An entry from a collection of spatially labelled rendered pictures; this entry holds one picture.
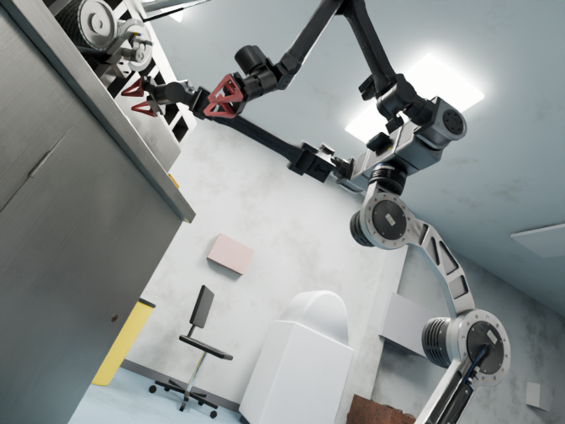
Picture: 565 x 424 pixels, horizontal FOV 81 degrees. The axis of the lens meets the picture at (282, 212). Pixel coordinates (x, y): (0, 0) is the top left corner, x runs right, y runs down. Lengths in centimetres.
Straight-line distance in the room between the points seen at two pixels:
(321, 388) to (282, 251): 164
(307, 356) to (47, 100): 293
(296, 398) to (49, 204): 283
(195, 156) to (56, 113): 356
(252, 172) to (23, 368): 369
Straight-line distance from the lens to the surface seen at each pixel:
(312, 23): 113
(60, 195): 77
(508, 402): 648
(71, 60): 70
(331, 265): 445
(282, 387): 322
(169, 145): 200
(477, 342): 134
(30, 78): 70
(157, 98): 110
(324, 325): 339
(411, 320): 472
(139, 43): 122
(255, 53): 97
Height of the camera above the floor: 58
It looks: 23 degrees up
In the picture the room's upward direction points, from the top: 24 degrees clockwise
